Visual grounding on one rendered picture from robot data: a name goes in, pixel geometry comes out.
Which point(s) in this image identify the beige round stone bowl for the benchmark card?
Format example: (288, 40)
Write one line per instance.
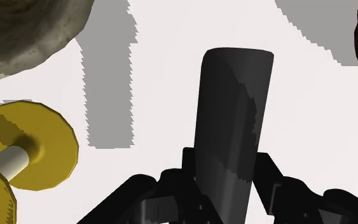
(23, 31)

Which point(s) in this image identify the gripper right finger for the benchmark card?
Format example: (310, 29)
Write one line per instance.
(293, 198)

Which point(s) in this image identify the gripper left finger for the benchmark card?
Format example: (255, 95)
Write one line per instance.
(154, 198)

